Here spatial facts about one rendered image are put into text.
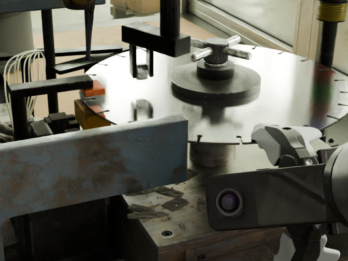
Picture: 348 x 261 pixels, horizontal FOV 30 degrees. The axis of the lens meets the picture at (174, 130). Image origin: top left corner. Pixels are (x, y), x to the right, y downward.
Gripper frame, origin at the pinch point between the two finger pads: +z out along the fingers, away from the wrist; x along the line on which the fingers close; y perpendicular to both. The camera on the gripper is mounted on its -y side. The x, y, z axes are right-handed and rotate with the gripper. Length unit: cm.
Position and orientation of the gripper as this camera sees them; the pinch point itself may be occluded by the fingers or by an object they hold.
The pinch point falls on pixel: (259, 202)
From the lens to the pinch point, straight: 67.0
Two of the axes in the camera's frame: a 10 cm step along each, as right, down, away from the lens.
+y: 9.7, -0.9, 2.1
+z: -2.0, 1.6, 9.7
